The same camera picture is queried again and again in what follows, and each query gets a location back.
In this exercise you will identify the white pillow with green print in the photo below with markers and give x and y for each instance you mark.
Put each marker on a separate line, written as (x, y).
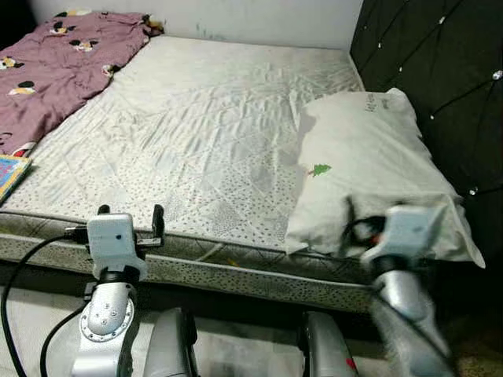
(369, 157)

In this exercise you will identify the yellow and blue children's book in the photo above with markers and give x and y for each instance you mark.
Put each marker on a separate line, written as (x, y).
(12, 174)

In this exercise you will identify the pink cartoon mouse quilt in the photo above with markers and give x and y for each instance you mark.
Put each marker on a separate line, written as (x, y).
(55, 86)

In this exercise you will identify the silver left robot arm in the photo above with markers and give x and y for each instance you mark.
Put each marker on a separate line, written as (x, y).
(106, 322)

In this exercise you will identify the grey patterned lower mattress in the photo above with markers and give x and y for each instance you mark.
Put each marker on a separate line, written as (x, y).
(236, 276)

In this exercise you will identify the grey patterned quilted mattress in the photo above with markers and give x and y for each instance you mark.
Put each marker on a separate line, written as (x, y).
(204, 133)

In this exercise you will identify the grey robot left leg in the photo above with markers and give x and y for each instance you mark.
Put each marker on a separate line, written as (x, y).
(169, 345)

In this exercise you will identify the grey robot leg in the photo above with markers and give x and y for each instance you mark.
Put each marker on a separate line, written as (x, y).
(169, 345)
(326, 349)

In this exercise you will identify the grey robot right leg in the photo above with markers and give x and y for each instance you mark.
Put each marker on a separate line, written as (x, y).
(326, 349)

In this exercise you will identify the black tufted headboard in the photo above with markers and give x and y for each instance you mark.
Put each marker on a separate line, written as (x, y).
(440, 71)

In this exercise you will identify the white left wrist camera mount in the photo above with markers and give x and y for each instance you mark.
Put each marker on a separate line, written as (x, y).
(114, 239)

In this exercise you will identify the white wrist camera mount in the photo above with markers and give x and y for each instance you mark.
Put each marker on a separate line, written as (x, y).
(114, 239)
(409, 232)

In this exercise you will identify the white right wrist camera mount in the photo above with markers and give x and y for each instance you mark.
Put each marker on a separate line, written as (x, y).
(409, 232)

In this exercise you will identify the black bed frame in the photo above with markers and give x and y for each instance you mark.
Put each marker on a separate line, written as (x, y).
(236, 310)

